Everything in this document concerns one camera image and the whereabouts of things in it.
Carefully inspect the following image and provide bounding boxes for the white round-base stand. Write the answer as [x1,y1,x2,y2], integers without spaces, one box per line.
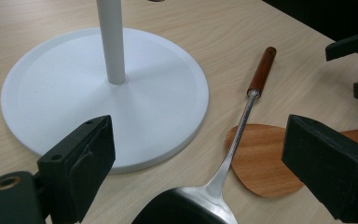
[0,0,210,175]

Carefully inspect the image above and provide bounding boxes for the metal spatula with wooden handle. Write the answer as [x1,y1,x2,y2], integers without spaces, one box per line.
[131,46,278,224]

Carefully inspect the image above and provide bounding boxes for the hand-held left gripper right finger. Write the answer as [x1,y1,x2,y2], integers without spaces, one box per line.
[281,114,358,223]

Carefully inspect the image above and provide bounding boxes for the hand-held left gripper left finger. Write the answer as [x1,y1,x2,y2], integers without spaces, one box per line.
[36,115,117,224]

